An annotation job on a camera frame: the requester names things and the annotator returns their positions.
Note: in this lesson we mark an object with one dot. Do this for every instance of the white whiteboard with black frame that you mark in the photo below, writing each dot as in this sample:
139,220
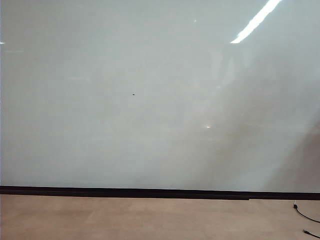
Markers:
125,100

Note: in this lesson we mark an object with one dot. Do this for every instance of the black table edge rail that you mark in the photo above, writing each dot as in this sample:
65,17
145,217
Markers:
125,197

